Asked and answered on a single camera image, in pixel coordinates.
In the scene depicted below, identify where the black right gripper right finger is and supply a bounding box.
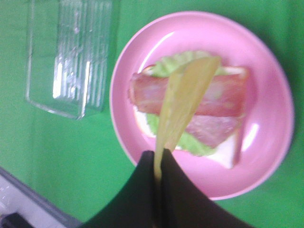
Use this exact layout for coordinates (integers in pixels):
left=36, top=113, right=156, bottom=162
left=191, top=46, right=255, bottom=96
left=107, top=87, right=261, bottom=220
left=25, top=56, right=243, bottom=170
left=161, top=149, right=252, bottom=228

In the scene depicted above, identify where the pink round plate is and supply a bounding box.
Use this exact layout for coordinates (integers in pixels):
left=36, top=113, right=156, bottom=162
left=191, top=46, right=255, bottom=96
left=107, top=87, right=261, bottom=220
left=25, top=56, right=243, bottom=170
left=110, top=11, right=294, bottom=200

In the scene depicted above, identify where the yellow cheese slice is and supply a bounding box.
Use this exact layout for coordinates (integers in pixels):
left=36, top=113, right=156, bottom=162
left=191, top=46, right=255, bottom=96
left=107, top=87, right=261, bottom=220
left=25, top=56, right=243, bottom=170
left=154, top=56, right=221, bottom=183

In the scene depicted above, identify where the toast bread slice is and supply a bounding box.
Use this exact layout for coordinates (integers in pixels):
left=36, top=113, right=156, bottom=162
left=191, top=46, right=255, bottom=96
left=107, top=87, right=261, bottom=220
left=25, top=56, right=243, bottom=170
left=133, top=66, right=249, bottom=169

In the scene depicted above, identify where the green lettuce leaf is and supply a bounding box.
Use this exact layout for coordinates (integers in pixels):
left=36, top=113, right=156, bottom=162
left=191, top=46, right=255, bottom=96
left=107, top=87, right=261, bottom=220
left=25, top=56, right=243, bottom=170
left=142, top=50, right=217, bottom=156

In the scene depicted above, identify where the clear left plastic tray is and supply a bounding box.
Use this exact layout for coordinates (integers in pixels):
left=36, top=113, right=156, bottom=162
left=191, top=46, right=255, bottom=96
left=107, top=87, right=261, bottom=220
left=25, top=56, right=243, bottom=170
left=25, top=0, right=113, bottom=120

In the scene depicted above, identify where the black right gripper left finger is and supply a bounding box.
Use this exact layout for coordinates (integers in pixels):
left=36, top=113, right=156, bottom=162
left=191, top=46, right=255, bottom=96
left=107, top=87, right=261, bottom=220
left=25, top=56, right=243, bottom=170
left=81, top=151, right=154, bottom=228

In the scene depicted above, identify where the green tablecloth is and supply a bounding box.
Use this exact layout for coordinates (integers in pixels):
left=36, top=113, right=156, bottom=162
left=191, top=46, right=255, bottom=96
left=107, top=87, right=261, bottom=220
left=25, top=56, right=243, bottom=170
left=0, top=0, right=304, bottom=228

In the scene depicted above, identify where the long bacon strip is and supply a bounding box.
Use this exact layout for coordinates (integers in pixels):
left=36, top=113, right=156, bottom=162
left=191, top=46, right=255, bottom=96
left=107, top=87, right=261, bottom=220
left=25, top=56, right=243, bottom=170
left=128, top=73, right=248, bottom=117

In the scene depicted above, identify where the grey white table edge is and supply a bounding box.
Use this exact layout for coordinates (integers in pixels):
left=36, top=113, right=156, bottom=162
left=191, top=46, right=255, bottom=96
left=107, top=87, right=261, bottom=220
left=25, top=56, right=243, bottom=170
left=0, top=168, right=82, bottom=228

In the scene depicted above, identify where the short bacon strip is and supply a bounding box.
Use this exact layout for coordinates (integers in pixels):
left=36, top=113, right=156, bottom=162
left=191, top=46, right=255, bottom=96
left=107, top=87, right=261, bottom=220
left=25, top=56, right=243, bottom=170
left=185, top=115, right=241, bottom=148

